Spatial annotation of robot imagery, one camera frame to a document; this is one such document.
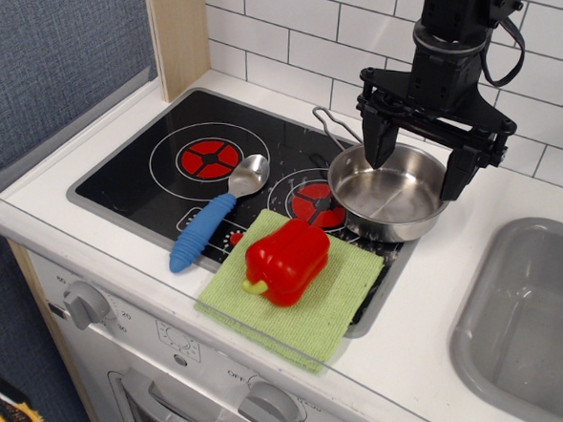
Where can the yellow object at floor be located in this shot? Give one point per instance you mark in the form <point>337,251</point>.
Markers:
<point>14,412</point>

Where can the grey sink basin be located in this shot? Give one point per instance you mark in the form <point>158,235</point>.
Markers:
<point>507,345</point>

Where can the green cloth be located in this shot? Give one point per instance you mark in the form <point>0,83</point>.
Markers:
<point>307,333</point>

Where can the blue handled metal spoon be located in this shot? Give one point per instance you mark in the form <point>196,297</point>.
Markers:
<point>249,177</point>

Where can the grey oven knob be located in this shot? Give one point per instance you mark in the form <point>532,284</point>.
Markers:
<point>267,403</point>
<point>85,304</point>

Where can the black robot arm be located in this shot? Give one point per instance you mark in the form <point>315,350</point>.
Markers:
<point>468,20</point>

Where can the black toy cooktop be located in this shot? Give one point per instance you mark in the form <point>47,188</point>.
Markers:
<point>155,183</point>

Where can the red toy bell pepper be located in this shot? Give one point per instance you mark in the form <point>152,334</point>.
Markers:
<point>281,266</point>

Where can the wooden side post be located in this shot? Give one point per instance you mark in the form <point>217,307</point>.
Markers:
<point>179,32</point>

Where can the grey left oven knob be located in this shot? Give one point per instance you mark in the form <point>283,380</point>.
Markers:
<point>85,304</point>

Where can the grey right oven knob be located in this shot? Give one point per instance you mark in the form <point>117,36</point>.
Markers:
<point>267,403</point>

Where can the steel frying pan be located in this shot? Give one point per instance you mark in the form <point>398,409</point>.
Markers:
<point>397,202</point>

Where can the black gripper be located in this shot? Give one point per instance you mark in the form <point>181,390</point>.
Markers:
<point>439,99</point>

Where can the white toy oven front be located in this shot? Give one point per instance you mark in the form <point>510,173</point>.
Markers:
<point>132,367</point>

